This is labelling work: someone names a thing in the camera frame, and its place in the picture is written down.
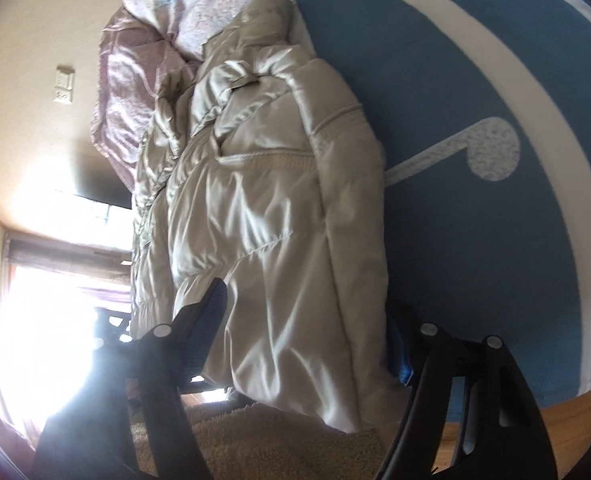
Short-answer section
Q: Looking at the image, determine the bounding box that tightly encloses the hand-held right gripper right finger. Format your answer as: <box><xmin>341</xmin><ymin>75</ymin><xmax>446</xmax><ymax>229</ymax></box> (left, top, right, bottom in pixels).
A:
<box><xmin>375</xmin><ymin>300</ymin><xmax>561</xmax><ymax>480</ymax></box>

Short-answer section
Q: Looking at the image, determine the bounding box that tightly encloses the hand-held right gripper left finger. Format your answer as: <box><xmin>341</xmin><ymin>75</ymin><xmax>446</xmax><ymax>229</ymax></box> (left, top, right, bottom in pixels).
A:
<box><xmin>31</xmin><ymin>277</ymin><xmax>228</xmax><ymax>480</ymax></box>

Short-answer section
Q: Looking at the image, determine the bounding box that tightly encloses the beige puffer jacket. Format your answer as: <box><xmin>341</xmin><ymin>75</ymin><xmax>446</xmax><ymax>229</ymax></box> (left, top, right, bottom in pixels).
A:
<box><xmin>128</xmin><ymin>0</ymin><xmax>426</xmax><ymax>433</ymax></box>

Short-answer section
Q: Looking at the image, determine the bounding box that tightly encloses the dark chair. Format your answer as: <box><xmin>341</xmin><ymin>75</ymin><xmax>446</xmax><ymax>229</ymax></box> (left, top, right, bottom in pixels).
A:
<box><xmin>94</xmin><ymin>307</ymin><xmax>137</xmax><ymax>347</ymax></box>

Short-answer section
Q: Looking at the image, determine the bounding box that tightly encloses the beige shaggy rug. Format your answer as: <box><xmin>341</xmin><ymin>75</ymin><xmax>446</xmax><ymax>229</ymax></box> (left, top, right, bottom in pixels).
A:
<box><xmin>129</xmin><ymin>402</ymin><xmax>392</xmax><ymax>480</ymax></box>

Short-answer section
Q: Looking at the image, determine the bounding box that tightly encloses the brown window blind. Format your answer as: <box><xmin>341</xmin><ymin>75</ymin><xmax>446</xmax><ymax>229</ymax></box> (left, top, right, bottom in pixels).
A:
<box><xmin>5</xmin><ymin>239</ymin><xmax>132</xmax><ymax>273</ymax></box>

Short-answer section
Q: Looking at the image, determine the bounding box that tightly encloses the pink floral duvet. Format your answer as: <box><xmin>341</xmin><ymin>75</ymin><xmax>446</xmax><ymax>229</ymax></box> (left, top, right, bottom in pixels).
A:
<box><xmin>89</xmin><ymin>0</ymin><xmax>337</xmax><ymax>181</ymax></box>

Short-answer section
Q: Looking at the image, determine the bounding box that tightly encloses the blue white striped bed sheet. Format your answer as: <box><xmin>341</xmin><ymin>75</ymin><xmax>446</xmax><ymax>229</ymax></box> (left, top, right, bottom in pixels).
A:
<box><xmin>289</xmin><ymin>0</ymin><xmax>591</xmax><ymax>413</ymax></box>

